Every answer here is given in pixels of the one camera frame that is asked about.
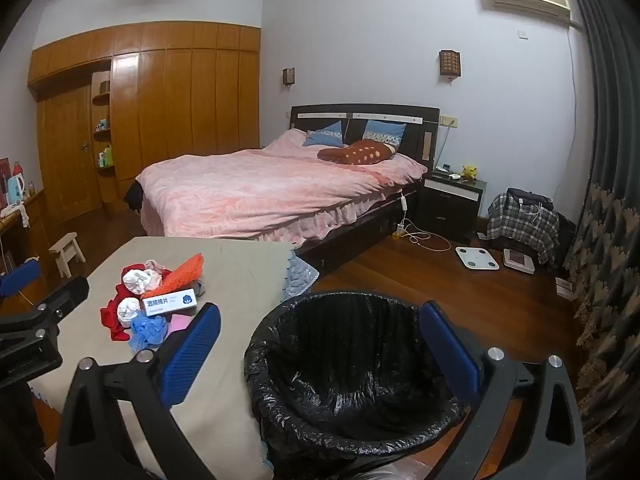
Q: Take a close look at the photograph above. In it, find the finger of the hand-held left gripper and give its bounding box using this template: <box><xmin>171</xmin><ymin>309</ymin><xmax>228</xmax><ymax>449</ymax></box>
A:
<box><xmin>0</xmin><ymin>276</ymin><xmax>90</xmax><ymax>343</ymax></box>
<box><xmin>0</xmin><ymin>259</ymin><xmax>42</xmax><ymax>299</ymax></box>

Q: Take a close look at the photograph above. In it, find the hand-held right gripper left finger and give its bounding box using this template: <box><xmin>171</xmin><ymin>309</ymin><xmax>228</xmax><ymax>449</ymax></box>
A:
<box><xmin>56</xmin><ymin>303</ymin><xmax>222</xmax><ymax>480</ymax></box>

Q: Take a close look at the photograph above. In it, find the blue plastic glove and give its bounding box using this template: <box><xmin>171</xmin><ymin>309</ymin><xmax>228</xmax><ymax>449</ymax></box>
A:
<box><xmin>129</xmin><ymin>315</ymin><xmax>168</xmax><ymax>353</ymax></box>

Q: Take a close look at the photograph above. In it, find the dark patterned curtain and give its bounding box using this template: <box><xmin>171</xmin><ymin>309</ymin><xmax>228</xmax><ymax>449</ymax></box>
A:
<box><xmin>560</xmin><ymin>0</ymin><xmax>640</xmax><ymax>461</ymax></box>

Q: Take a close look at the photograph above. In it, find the black bag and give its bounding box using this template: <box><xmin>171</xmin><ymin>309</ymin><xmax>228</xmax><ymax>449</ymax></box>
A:
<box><xmin>555</xmin><ymin>212</ymin><xmax>578</xmax><ymax>266</ymax></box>

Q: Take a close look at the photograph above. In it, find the bin with black bag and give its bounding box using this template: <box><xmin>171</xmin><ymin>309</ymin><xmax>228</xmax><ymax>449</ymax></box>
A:
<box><xmin>244</xmin><ymin>290</ymin><xmax>481</xmax><ymax>480</ymax></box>

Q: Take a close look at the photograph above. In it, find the wooden desk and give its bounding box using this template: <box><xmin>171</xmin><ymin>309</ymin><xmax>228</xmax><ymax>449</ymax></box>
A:
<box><xmin>0</xmin><ymin>190</ymin><xmax>48</xmax><ymax>311</ymax></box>

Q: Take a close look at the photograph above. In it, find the orange foam net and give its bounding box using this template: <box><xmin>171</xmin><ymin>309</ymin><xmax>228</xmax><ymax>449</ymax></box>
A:
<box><xmin>142</xmin><ymin>253</ymin><xmax>206</xmax><ymax>298</ymax></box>

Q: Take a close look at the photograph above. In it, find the black garment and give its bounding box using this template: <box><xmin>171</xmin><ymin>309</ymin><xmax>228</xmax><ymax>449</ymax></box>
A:
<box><xmin>124</xmin><ymin>180</ymin><xmax>146</xmax><ymax>211</ymax></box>

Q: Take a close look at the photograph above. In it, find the pink paper sheet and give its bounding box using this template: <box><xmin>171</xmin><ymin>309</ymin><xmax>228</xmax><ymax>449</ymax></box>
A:
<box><xmin>166</xmin><ymin>312</ymin><xmax>198</xmax><ymax>336</ymax></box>

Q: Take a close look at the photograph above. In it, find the white cardboard box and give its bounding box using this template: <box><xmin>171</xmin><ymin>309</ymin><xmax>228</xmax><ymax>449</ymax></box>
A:
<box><xmin>141</xmin><ymin>287</ymin><xmax>198</xmax><ymax>317</ymax></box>

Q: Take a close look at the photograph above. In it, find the red cloth bag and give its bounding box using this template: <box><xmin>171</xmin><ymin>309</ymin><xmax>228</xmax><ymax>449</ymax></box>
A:
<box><xmin>100</xmin><ymin>262</ymin><xmax>173</xmax><ymax>342</ymax></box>

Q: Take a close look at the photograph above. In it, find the white scale with dark panel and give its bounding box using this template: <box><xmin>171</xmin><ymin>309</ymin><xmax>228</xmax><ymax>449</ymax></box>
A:
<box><xmin>502</xmin><ymin>247</ymin><xmax>537</xmax><ymax>275</ymax></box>

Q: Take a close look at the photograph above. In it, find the plaid cloth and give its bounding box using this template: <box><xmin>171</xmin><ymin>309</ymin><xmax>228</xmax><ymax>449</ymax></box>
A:
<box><xmin>486</xmin><ymin>192</ymin><xmax>561</xmax><ymax>266</ymax></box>

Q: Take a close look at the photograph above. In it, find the white floor cable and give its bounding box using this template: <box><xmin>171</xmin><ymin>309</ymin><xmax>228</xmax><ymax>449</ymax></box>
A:
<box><xmin>400</xmin><ymin>217</ymin><xmax>452</xmax><ymax>252</ymax></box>

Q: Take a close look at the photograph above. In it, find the dark nightstand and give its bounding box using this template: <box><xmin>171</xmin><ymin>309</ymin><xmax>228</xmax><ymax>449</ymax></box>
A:
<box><xmin>419</xmin><ymin>170</ymin><xmax>487</xmax><ymax>246</ymax></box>

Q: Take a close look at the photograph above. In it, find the wooden wardrobe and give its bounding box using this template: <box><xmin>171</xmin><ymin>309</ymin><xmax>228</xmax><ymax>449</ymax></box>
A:
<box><xmin>27</xmin><ymin>21</ymin><xmax>262</xmax><ymax>226</ymax></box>

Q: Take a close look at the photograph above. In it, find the bed with pink blanket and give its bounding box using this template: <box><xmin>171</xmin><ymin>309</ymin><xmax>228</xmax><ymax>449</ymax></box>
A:
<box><xmin>137</xmin><ymin>129</ymin><xmax>430</xmax><ymax>241</ymax></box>

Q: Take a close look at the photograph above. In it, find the brown dotted pillow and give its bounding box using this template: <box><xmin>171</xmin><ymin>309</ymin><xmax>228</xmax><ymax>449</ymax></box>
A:
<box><xmin>317</xmin><ymin>141</ymin><xmax>398</xmax><ymax>166</ymax></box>

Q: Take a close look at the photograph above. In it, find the white wall cable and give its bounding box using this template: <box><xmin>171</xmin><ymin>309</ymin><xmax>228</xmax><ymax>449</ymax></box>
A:
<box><xmin>550</xmin><ymin>22</ymin><xmax>581</xmax><ymax>201</ymax></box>

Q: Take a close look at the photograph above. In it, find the red poster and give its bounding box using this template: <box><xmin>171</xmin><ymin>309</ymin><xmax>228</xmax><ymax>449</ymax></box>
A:
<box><xmin>0</xmin><ymin>157</ymin><xmax>12</xmax><ymax>211</ymax></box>

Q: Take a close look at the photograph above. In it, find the white bathroom scale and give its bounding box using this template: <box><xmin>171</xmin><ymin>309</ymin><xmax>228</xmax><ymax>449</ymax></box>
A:
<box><xmin>455</xmin><ymin>246</ymin><xmax>501</xmax><ymax>272</ymax></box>

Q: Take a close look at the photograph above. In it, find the blue pillow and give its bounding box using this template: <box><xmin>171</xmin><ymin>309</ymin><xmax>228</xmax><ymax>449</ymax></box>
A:
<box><xmin>303</xmin><ymin>121</ymin><xmax>345</xmax><ymax>148</ymax></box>
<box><xmin>361</xmin><ymin>120</ymin><xmax>407</xmax><ymax>148</ymax></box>

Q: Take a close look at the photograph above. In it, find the white tissue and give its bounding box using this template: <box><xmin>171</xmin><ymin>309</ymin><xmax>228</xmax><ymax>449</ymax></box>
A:
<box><xmin>122</xmin><ymin>268</ymin><xmax>163</xmax><ymax>294</ymax></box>
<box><xmin>116</xmin><ymin>297</ymin><xmax>146</xmax><ymax>323</ymax></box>

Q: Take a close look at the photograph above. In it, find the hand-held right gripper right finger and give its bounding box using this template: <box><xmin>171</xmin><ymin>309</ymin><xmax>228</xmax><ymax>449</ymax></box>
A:
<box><xmin>419</xmin><ymin>301</ymin><xmax>586</xmax><ymax>480</ymax></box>

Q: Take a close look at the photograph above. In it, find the dark wooden bed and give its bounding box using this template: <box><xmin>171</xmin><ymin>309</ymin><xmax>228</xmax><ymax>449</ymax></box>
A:
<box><xmin>290</xmin><ymin>105</ymin><xmax>441</xmax><ymax>278</ymax></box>

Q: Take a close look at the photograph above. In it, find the large wooden wall lamp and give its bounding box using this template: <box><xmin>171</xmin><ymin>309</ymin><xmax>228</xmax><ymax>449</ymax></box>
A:
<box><xmin>439</xmin><ymin>50</ymin><xmax>462</xmax><ymax>81</ymax></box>

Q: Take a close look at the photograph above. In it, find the small wooden stool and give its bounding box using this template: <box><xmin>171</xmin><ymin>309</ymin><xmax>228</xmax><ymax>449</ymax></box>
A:
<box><xmin>48</xmin><ymin>232</ymin><xmax>87</xmax><ymax>278</ymax></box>

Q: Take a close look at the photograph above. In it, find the blue quilted pad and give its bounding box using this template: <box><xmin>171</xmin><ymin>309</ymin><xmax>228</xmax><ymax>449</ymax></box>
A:
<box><xmin>282</xmin><ymin>255</ymin><xmax>320</xmax><ymax>303</ymax></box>

